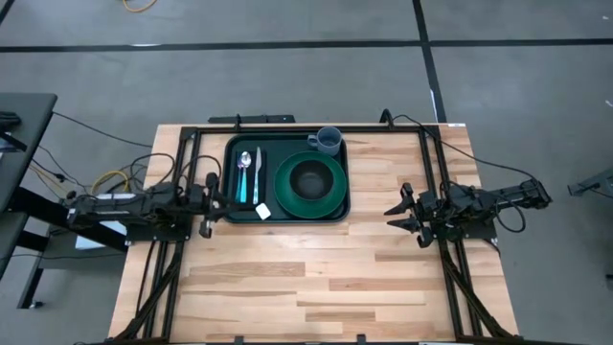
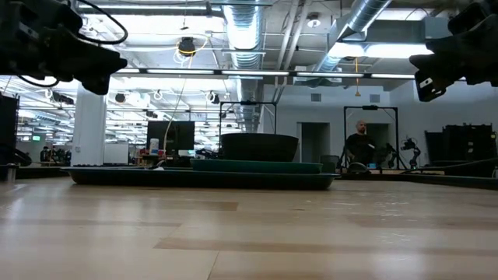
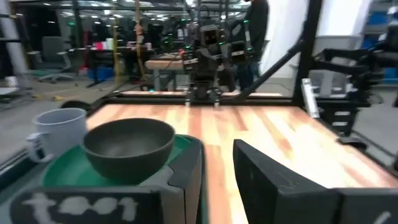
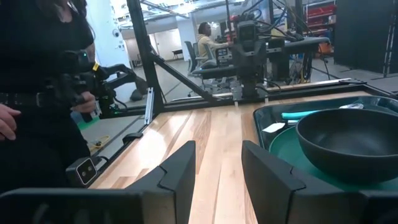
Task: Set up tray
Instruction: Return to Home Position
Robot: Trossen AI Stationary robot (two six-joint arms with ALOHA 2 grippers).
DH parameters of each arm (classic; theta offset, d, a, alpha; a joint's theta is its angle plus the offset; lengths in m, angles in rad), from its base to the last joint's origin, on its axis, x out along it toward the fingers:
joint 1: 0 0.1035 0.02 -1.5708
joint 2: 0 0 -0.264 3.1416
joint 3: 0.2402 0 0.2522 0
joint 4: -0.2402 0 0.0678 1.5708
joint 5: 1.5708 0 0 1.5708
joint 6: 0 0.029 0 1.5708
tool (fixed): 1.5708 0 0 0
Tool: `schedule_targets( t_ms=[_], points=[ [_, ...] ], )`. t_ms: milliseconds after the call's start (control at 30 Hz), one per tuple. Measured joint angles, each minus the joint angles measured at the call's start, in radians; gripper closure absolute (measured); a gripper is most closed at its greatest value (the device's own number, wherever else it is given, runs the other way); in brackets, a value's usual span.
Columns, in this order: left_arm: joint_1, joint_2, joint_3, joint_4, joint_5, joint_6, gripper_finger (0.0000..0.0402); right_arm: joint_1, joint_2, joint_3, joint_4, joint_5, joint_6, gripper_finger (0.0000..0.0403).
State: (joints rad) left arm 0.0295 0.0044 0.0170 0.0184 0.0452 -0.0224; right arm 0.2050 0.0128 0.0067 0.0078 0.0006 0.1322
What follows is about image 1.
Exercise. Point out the white napkin tag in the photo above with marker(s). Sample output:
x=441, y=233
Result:
x=263, y=211

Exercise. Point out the black desk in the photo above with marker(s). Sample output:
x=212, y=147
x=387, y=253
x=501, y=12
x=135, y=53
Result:
x=24, y=144

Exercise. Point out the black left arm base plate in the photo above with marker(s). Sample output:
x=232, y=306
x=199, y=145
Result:
x=158, y=234

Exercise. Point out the black cloth napkin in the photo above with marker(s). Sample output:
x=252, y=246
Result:
x=250, y=182

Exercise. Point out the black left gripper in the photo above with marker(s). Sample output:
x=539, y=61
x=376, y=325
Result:
x=208, y=203

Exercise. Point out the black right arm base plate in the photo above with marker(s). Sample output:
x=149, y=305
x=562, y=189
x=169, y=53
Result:
x=479, y=231

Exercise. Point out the black aluminium rail frame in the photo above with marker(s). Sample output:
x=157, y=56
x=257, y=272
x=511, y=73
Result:
x=287, y=129

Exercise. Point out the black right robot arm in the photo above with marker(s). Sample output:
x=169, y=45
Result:
x=503, y=196

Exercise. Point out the blue-grey mug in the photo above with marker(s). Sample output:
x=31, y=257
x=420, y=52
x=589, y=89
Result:
x=330, y=144

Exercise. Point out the white paper sheet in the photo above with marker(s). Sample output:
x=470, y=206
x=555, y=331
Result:
x=96, y=242

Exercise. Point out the black desk device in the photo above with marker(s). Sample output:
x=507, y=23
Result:
x=9, y=119

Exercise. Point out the black camera bar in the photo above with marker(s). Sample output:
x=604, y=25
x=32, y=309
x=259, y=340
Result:
x=254, y=119

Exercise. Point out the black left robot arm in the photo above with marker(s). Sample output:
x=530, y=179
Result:
x=120, y=208

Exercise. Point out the black round bowl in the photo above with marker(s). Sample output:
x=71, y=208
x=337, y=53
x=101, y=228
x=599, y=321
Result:
x=311, y=181

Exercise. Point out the green round plate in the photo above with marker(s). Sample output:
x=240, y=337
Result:
x=311, y=210

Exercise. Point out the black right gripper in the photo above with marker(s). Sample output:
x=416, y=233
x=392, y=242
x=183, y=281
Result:
x=426, y=211

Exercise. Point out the dark green plastic tray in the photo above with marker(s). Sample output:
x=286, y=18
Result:
x=268, y=144

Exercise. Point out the grey metal stand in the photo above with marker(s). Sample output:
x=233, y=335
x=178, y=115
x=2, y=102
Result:
x=596, y=184

